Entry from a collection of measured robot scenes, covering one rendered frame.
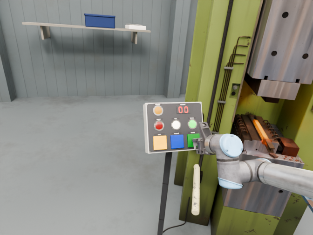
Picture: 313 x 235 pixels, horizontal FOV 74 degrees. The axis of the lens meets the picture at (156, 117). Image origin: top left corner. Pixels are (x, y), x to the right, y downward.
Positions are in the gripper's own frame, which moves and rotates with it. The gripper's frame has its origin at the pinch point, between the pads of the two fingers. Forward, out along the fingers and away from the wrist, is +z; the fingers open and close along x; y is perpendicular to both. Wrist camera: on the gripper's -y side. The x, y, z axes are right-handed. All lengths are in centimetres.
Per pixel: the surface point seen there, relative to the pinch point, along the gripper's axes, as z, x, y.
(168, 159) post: 21.2, -9.6, 12.4
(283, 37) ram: -28, 40, -49
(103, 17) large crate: 241, -45, -209
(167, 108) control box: 2.0, -14.4, -18.4
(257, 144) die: 1.9, 42.6, 5.7
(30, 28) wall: 308, -177, -217
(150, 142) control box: 2.0, -25.2, 0.4
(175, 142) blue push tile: 1.2, -11.3, 1.0
